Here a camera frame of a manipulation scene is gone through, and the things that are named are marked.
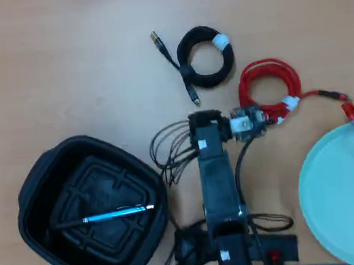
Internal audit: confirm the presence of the blue ballpoint pen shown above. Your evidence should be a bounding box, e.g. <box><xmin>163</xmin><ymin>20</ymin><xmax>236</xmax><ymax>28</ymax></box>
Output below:
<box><xmin>48</xmin><ymin>203</ymin><xmax>157</xmax><ymax>230</ymax></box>

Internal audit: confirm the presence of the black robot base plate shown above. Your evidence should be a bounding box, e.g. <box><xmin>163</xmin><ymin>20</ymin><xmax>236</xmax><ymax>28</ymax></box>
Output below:
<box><xmin>173</xmin><ymin>218</ymin><xmax>300</xmax><ymax>265</ymax></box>

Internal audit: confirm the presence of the thick black camera cable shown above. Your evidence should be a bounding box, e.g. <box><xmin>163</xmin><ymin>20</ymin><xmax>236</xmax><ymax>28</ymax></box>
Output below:
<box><xmin>229</xmin><ymin>132</ymin><xmax>295</xmax><ymax>237</ymax></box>

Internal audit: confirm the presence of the red charging cable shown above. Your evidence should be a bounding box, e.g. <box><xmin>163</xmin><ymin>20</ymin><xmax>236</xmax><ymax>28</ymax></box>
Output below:
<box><xmin>235</xmin><ymin>50</ymin><xmax>352</xmax><ymax>130</ymax></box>

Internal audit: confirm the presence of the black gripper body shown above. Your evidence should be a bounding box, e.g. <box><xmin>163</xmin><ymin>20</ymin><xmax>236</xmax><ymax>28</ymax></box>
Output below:
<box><xmin>187</xmin><ymin>108</ymin><xmax>233</xmax><ymax>144</ymax></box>

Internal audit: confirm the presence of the thin black servo wire bundle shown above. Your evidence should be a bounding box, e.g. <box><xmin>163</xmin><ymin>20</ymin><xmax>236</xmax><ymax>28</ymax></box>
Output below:
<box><xmin>147</xmin><ymin>120</ymin><xmax>202</xmax><ymax>189</ymax></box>

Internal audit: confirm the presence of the black square plastic bowl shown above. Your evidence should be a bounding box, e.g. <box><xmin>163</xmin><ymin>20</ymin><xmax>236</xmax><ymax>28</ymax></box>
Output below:
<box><xmin>9</xmin><ymin>127</ymin><xmax>176</xmax><ymax>265</ymax></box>

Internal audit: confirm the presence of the black box with red LEDs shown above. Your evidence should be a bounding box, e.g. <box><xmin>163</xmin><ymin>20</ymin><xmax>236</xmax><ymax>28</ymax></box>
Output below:
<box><xmin>261</xmin><ymin>247</ymin><xmax>287</xmax><ymax>265</ymax></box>

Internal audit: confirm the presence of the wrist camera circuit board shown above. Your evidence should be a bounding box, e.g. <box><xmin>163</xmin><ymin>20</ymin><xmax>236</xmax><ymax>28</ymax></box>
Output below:
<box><xmin>227</xmin><ymin>103</ymin><xmax>275</xmax><ymax>143</ymax></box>

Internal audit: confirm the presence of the light blue plate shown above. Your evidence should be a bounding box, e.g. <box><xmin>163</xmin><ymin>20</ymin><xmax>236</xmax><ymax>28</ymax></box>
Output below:
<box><xmin>291</xmin><ymin>121</ymin><xmax>354</xmax><ymax>265</ymax></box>

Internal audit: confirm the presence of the black charging cable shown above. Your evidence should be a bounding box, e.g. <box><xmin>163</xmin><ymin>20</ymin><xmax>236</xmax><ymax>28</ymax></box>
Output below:
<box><xmin>149</xmin><ymin>22</ymin><xmax>240</xmax><ymax>112</ymax></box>

